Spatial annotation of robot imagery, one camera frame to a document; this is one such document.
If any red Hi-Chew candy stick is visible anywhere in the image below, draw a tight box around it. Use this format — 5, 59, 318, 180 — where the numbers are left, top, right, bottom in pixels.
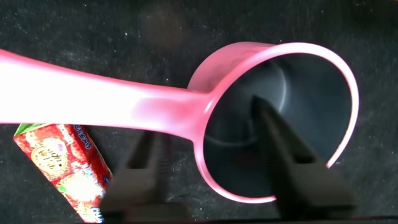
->
13, 123, 113, 223

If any pink saucepan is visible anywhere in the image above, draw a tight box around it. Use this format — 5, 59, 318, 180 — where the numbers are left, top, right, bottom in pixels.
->
0, 42, 360, 205

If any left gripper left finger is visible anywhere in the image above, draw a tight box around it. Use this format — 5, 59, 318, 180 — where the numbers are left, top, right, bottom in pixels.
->
99, 130, 191, 223

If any black table cloth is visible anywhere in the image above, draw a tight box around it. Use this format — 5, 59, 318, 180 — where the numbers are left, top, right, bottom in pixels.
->
0, 0, 398, 224

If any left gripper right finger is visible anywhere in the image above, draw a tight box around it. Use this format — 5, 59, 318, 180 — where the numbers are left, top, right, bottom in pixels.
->
250, 95, 358, 219

